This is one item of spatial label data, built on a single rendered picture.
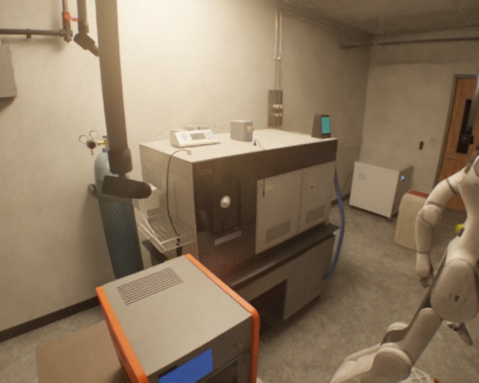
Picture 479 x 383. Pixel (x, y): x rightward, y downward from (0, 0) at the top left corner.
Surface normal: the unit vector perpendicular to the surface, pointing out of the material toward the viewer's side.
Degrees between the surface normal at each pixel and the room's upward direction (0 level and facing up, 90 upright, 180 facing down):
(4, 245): 90
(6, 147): 90
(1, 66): 90
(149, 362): 0
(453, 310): 90
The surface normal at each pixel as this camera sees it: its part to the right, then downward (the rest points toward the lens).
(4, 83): 0.63, 0.26
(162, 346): 0.00, -0.94
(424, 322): -0.68, 0.25
